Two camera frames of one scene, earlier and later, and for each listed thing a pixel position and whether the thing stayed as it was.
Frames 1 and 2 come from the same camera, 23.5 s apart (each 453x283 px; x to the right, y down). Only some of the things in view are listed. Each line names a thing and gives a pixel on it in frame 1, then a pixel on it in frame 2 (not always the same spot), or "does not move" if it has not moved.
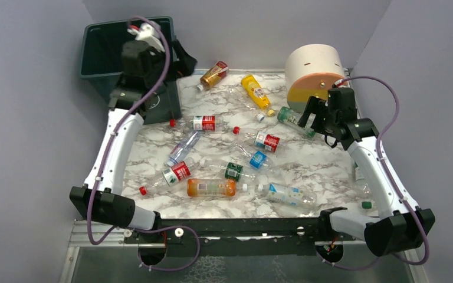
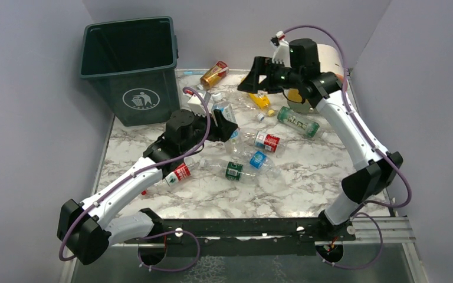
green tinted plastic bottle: [292, 118] does not move
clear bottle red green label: [171, 175] does not move
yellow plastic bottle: [257, 92] does not move
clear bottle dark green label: [232, 171] does not move
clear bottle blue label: [259, 160] does not move
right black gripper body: [319, 115] -> [268, 75]
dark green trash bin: [101, 45] does not move
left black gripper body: [180, 59] -> [216, 127]
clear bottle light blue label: [288, 195] -> [234, 147]
